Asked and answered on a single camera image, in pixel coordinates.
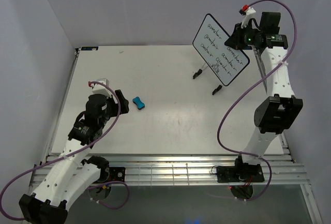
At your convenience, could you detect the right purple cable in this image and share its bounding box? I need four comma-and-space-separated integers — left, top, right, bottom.
206, 0, 297, 202

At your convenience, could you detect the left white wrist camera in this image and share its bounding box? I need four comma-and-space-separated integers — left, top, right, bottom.
88, 78, 113, 97

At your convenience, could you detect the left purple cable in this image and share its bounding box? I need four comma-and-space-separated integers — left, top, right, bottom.
0, 81, 131, 221

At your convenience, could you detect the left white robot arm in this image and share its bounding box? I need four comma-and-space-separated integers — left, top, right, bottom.
19, 89, 129, 223

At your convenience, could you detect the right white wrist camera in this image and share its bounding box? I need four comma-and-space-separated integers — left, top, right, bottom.
239, 5, 256, 28

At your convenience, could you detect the small black-framed whiteboard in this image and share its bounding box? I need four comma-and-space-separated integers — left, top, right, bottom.
192, 13, 250, 86

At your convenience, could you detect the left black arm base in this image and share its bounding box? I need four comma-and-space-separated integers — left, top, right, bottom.
105, 167, 126, 182

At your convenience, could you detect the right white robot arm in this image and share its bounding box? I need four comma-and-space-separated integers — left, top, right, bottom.
224, 10, 303, 181

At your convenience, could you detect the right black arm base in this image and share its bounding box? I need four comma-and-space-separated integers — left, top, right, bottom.
214, 165, 265, 183

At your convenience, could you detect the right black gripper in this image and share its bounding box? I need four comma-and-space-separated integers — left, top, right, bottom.
223, 21, 262, 50

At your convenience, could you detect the blue whiteboard eraser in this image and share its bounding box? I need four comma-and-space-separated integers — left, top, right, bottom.
132, 96, 145, 110

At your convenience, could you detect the wire whiteboard stand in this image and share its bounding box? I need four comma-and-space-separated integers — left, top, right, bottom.
192, 62, 216, 88

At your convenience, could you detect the purple cable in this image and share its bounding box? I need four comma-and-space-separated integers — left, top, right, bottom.
0, 81, 131, 221
206, 0, 297, 202

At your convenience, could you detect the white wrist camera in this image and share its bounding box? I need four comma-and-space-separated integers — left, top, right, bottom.
88, 78, 113, 97
239, 5, 256, 28

